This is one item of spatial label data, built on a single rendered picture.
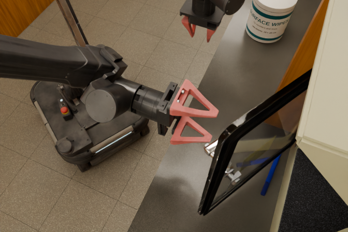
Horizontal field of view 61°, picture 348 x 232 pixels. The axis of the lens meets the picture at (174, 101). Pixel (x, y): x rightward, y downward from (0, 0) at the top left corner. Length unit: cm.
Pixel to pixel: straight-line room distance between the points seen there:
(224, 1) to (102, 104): 32
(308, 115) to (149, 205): 59
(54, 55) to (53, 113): 130
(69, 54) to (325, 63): 41
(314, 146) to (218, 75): 75
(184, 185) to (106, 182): 107
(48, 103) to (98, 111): 135
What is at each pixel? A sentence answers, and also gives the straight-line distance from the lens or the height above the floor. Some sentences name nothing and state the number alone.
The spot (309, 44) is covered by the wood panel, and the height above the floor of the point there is 125.
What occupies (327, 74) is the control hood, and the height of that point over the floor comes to 151.
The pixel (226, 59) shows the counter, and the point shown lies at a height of 94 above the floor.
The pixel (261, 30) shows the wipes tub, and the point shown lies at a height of 99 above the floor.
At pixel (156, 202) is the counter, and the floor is 94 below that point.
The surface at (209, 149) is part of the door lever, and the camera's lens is 52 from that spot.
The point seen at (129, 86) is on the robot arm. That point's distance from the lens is 56.
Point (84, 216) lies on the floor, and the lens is 178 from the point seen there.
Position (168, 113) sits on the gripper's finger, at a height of 125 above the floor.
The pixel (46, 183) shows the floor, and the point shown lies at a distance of 190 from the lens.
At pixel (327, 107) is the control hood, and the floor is 151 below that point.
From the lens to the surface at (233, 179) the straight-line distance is 50.
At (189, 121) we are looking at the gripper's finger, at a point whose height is 115.
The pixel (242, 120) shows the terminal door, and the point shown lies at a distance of 34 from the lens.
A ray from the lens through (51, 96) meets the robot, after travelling 187.
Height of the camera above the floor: 168
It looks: 57 degrees down
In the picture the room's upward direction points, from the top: straight up
